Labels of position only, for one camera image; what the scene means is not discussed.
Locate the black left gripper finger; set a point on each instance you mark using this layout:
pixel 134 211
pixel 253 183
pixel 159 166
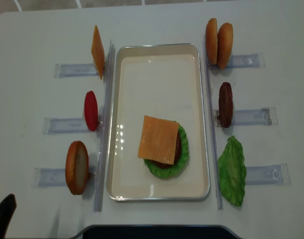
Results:
pixel 7 209

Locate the clear holder under tomato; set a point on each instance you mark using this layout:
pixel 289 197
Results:
pixel 59 126

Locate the red tomato slice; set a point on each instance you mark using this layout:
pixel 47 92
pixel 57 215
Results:
pixel 91 111

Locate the clear holder under cheese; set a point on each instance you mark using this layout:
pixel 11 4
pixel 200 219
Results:
pixel 75 70

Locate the green lettuce leaf in tray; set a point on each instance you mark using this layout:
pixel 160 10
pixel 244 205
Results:
pixel 174 171

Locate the orange cheese slice on burger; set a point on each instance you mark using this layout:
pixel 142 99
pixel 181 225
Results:
pixel 158 140

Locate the brown meat patty in tray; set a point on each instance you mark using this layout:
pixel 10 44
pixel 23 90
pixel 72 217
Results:
pixel 176 158

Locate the upright orange cheese slice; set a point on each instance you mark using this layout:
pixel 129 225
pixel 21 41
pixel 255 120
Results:
pixel 98 53

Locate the upright green lettuce leaf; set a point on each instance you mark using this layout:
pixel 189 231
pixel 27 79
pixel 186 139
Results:
pixel 232 172

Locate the upright brown meat patty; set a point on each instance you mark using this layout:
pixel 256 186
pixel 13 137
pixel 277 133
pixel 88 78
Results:
pixel 225 105

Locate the clear holder under lettuce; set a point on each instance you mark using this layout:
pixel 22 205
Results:
pixel 268 175

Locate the clear holder under left bun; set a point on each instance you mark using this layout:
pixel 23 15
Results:
pixel 49 177

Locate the bottom bun slice left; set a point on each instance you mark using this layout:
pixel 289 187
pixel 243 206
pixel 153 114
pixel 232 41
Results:
pixel 77 167

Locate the dark base at bottom edge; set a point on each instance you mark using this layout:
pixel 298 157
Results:
pixel 156 232

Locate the silver metal tray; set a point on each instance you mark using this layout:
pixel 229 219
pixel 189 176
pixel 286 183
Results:
pixel 162 81

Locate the clear holder under patty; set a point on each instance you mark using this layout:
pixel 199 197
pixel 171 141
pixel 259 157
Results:
pixel 263 116

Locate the clear holder under top buns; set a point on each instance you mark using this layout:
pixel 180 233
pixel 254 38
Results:
pixel 254 60

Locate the left clear long rail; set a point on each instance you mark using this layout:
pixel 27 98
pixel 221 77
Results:
pixel 105 128

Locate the clear long rail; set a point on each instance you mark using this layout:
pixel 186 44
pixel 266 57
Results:
pixel 105 128
pixel 212 128

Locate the right clear long rail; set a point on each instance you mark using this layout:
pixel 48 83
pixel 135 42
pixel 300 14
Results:
pixel 212 128

